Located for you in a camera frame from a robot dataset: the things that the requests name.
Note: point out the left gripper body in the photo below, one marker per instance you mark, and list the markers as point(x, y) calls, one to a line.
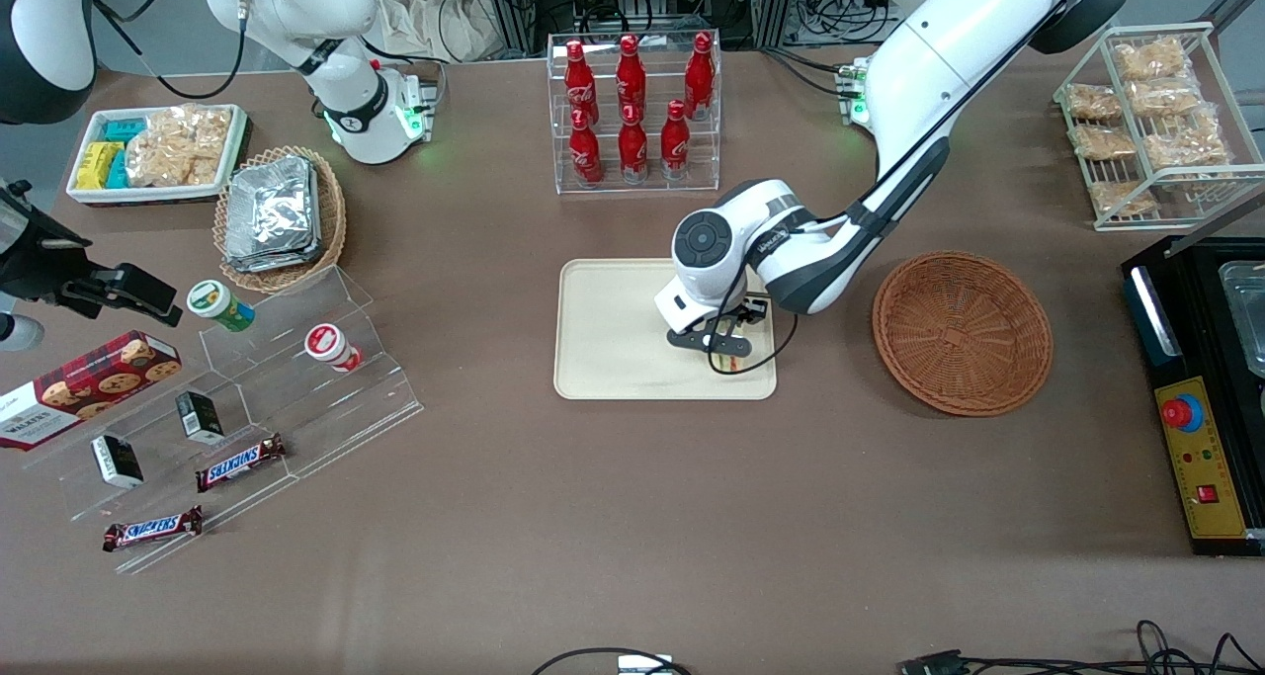
point(753, 312)

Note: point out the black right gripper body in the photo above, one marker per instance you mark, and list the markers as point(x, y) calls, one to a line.
point(38, 265)

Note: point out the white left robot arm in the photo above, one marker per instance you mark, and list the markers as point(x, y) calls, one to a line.
point(949, 52)

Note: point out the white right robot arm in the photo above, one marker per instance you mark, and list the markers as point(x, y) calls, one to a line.
point(361, 112)

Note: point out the beige plastic tray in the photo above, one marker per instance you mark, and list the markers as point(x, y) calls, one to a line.
point(613, 339)

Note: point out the oval wicker basket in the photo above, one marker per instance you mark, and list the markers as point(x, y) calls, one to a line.
point(331, 215)

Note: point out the round brown wicker basket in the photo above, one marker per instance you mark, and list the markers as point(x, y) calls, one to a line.
point(964, 334)

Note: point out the green chip can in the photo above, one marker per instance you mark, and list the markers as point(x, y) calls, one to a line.
point(219, 305)

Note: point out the white rectangular dish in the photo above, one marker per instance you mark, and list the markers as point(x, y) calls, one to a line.
point(99, 195)

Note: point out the red tartan cookie box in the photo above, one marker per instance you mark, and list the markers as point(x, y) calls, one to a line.
point(84, 388)

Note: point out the yellow snack packet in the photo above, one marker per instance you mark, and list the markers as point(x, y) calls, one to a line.
point(95, 166)

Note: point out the teal snack packet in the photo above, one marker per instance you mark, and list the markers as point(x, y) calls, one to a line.
point(125, 129)
point(118, 171)

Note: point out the clear acrylic bottle rack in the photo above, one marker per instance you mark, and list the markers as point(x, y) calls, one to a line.
point(637, 189)

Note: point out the silver foil packet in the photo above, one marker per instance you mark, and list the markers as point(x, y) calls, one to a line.
point(272, 206)
point(267, 264)

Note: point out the small black box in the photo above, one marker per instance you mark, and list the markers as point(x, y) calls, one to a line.
point(201, 416)
point(117, 461)

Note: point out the clear bag of crackers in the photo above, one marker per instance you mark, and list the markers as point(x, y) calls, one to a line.
point(178, 146)

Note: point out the red cola bottle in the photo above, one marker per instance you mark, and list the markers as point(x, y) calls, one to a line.
point(675, 146)
point(631, 80)
point(579, 87)
point(633, 151)
point(585, 156)
point(700, 77)

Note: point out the brown Snickers bar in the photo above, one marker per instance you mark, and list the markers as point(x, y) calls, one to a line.
point(240, 463)
point(153, 529)

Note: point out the red chip can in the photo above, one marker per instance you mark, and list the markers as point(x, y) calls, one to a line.
point(331, 347)

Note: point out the clear acrylic stepped stand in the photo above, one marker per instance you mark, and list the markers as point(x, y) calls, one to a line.
point(326, 413)

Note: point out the white power adapter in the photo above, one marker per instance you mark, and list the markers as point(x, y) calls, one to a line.
point(644, 664)

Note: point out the beige cloth bag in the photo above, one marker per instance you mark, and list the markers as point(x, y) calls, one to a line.
point(435, 18)

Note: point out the clear bag of snacks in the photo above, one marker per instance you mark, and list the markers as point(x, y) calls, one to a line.
point(1092, 102)
point(1151, 57)
point(1102, 143)
point(1186, 151)
point(1122, 199)
point(1164, 97)

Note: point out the red emergency stop button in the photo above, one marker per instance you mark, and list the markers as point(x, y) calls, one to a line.
point(1181, 413)

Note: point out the black control box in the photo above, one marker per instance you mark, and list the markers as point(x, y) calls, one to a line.
point(1181, 517)

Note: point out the yellow control panel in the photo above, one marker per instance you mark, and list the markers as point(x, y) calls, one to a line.
point(1201, 458)

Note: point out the clear plastic container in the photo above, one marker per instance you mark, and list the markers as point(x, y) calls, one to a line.
point(1245, 309)

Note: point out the aluminium frame post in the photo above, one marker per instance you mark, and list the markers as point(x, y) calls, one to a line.
point(776, 3)
point(509, 8)

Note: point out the red rocker switch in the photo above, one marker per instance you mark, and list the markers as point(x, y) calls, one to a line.
point(1207, 493)

